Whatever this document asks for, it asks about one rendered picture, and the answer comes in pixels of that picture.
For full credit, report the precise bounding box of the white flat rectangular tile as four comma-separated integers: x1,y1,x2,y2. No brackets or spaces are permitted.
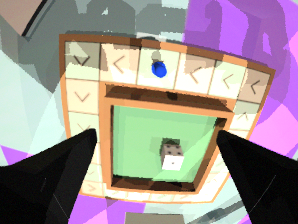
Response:
0,0,47,36

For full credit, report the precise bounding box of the blue game pawn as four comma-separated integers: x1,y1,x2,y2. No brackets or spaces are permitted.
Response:
150,61,166,77

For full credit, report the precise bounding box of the cream square track with arrows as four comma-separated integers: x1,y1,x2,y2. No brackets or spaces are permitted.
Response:
59,34,275,204

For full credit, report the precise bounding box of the white die with black pips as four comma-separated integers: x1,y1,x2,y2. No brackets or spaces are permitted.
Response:
160,144,184,171

